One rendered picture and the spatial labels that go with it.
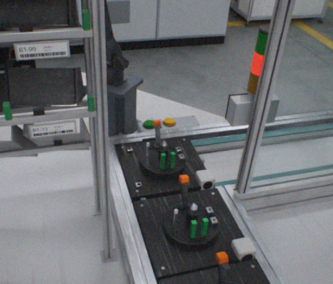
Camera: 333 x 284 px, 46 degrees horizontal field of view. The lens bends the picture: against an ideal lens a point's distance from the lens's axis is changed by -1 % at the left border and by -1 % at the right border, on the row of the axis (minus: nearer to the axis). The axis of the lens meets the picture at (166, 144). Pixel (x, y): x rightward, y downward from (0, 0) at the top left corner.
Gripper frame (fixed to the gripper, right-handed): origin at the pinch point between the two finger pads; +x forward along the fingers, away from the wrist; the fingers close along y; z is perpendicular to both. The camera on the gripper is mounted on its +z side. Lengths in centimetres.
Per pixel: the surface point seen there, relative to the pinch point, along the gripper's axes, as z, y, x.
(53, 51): 24.4, 17.6, 21.3
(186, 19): -163, 117, -278
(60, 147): -11.7, 15.3, 12.5
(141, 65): -183, 68, -228
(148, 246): -19, 36, 37
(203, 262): -18, 48, 42
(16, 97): 11.7, 9.4, 18.9
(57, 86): 13.6, 17.2, 17.8
